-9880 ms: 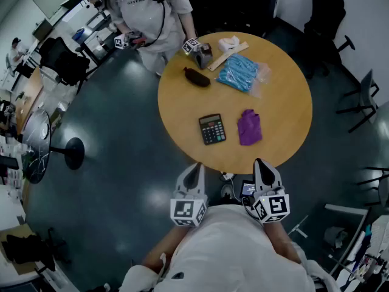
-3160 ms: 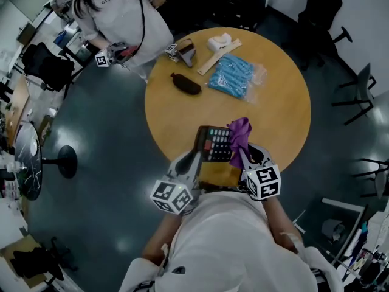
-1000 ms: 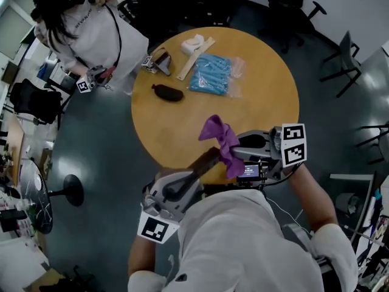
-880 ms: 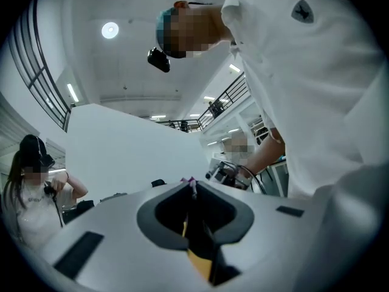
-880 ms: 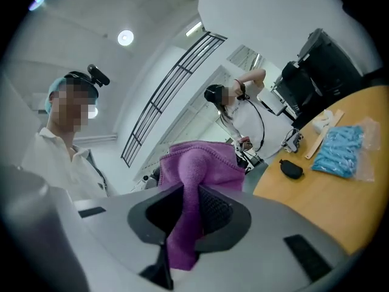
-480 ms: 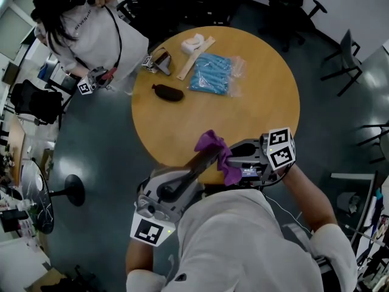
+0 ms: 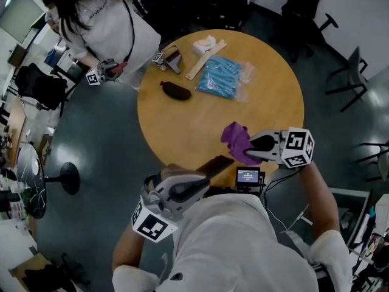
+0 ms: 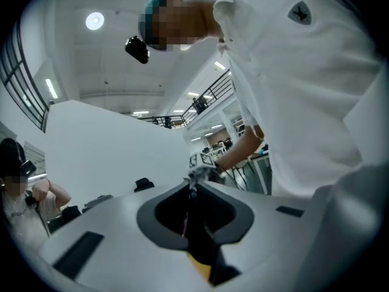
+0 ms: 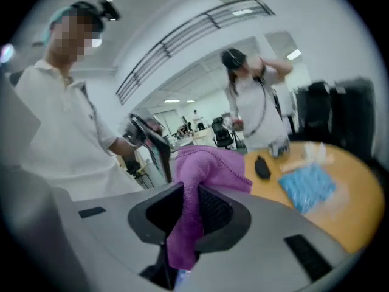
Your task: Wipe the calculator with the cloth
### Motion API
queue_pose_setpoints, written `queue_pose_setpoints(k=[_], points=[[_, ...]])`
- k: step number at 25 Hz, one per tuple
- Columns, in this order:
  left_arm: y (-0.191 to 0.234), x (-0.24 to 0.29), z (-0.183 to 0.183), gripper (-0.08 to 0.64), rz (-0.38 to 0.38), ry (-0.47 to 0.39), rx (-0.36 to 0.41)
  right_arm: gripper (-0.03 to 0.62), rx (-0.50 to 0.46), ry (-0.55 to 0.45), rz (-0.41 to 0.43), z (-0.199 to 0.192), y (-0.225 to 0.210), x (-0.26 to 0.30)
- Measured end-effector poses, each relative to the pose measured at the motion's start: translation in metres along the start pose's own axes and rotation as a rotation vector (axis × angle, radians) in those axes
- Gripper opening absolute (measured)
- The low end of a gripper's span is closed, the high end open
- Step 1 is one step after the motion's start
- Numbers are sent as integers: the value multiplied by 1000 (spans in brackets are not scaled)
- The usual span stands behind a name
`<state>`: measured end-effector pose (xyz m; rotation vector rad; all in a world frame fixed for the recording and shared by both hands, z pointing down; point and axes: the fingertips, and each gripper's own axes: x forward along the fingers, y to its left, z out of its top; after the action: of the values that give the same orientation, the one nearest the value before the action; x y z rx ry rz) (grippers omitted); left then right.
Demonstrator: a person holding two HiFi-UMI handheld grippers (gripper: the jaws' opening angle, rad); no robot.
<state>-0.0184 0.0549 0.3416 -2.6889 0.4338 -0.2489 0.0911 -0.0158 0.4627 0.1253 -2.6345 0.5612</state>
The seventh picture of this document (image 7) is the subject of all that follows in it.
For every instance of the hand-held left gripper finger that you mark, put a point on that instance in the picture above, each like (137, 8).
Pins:
(185, 175)
(199, 195)

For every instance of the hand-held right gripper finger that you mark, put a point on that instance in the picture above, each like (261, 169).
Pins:
(263, 156)
(267, 133)

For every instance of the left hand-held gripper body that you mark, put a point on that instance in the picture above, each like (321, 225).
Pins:
(155, 221)

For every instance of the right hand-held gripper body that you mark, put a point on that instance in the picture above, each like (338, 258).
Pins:
(299, 148)

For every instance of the purple cloth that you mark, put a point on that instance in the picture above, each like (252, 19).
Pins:
(238, 143)

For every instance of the black calculator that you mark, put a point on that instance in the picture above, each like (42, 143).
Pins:
(217, 164)

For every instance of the person's right forearm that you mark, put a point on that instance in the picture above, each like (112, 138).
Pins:
(322, 199)

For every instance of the person's left forearm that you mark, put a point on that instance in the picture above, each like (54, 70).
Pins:
(127, 251)

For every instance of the small black monitor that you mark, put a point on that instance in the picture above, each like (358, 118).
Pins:
(248, 175)

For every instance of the person's torso in white shirt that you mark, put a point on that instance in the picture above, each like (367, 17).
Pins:
(231, 245)

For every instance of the white T-shaped tool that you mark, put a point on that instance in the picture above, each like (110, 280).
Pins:
(301, 216)

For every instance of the plastic bag of blue items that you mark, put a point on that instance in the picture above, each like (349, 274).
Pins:
(220, 78)

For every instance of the black soft pouch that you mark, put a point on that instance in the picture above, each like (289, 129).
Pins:
(176, 91)

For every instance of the grey waste bin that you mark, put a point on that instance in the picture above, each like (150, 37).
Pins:
(346, 219)

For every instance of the grey chair with black legs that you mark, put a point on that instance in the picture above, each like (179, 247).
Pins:
(354, 68)
(383, 163)

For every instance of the wooden ruler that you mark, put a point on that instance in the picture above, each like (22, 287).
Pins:
(206, 59)

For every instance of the white desk with clutter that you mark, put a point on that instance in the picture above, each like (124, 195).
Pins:
(381, 211)

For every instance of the black marble round table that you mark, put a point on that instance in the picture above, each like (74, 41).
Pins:
(30, 187)

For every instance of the tall black office chair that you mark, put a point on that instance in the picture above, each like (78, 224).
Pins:
(301, 2)

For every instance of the wooden desk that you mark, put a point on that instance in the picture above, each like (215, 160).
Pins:
(16, 126)

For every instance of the black mesh office chair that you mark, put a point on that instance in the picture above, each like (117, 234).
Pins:
(42, 87)

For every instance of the blue storage bin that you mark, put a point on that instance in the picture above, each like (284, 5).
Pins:
(54, 56)

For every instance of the grey metal frame table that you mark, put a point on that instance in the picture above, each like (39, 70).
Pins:
(349, 192)

